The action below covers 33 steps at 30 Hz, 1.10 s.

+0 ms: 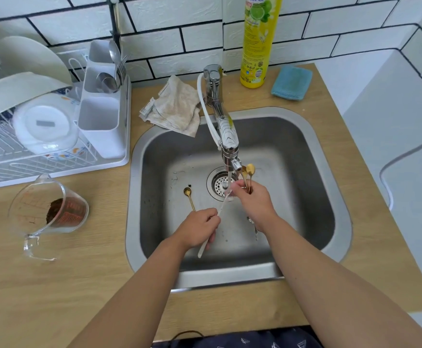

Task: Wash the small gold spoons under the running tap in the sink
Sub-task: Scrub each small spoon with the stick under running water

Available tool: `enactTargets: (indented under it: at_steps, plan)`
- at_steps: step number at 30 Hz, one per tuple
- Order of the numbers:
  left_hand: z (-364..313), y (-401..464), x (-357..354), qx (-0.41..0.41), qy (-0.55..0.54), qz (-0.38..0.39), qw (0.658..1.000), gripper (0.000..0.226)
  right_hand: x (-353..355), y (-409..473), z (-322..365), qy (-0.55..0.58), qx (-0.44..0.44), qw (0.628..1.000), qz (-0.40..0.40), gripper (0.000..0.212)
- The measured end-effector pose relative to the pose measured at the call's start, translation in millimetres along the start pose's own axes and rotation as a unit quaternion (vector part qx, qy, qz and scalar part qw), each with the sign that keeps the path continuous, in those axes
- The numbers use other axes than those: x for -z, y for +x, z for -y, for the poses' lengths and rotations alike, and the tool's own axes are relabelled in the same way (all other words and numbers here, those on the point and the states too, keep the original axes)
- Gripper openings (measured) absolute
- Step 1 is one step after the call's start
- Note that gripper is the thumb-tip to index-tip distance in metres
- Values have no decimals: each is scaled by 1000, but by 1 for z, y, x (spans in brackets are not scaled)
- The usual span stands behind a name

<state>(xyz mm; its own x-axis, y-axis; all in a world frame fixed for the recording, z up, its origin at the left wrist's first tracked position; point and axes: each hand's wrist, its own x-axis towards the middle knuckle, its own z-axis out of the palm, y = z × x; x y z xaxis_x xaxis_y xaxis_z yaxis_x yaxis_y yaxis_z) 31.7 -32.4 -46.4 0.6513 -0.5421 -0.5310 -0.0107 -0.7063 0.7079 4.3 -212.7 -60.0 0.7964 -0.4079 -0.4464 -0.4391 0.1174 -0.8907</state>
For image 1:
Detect person's left forearm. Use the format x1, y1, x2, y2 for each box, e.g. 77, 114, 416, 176
68, 237, 190, 348

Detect clear measuring jug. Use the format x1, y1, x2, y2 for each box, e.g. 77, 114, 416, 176
8, 174, 90, 261

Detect white plate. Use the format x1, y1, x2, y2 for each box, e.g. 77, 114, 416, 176
0, 35, 74, 84

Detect white floral print bowl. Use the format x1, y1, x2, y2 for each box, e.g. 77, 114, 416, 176
12, 94, 81, 155

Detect blue sponge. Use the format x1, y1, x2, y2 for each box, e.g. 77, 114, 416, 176
270, 66, 313, 102

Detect person's right forearm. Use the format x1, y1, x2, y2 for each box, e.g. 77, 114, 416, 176
265, 215, 422, 348

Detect white cutlery holder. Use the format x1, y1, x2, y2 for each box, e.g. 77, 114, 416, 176
77, 39, 128, 160

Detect chrome faucet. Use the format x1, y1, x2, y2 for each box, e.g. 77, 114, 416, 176
202, 65, 242, 180

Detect white faucet hose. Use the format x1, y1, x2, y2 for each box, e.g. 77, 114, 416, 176
196, 73, 222, 151

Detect navy patterned shorts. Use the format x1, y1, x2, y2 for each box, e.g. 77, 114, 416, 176
153, 326, 324, 348

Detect steel fork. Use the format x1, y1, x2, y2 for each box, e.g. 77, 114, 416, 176
115, 54, 131, 87

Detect person's right hand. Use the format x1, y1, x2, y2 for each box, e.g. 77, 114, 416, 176
229, 179, 279, 234

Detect small silver spoon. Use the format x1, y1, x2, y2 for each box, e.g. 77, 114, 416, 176
197, 189, 233, 259

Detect grey wall cable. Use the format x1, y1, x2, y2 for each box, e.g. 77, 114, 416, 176
379, 132, 422, 211

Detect person's left hand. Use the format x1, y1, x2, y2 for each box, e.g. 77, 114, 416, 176
173, 207, 222, 252

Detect steel ladle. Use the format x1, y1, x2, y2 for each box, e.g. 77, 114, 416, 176
96, 72, 119, 94

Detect steel sink drain strainer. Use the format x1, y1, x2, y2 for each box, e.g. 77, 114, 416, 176
206, 167, 242, 200

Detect stainless steel sink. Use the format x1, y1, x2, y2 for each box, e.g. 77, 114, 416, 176
125, 106, 353, 290

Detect white dish rack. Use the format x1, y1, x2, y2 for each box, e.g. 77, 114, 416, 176
0, 48, 132, 191

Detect beige rag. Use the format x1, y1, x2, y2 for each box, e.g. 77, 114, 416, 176
139, 74, 201, 138

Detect yellow dish soap bottle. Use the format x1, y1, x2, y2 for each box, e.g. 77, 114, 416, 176
239, 0, 284, 88

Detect thin black cord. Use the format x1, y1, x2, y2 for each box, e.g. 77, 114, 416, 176
171, 330, 204, 341

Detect brown coffee grounds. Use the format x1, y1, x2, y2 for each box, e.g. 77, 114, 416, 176
46, 198, 87, 227

